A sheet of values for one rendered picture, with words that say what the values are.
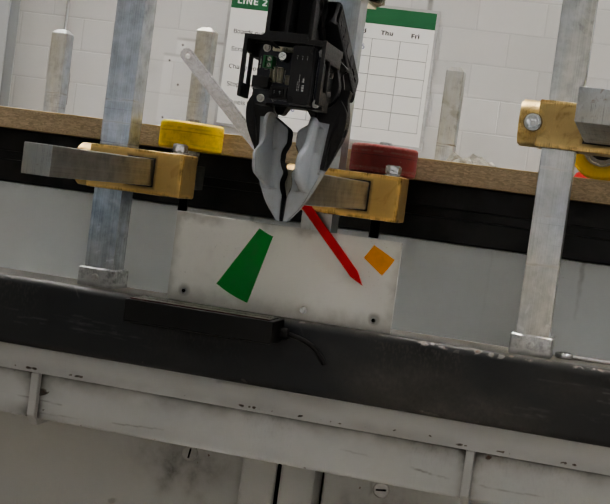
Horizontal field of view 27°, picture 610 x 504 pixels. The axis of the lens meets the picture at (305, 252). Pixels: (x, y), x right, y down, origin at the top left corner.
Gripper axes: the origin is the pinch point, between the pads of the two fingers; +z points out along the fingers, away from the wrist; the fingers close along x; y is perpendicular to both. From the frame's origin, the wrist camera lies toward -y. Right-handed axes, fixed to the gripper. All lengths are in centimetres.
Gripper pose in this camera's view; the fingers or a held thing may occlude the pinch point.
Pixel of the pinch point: (286, 207)
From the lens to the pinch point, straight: 109.8
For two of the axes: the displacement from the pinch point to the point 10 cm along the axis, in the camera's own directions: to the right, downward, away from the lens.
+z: -1.3, 9.9, 0.4
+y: -2.5, 0.0, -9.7
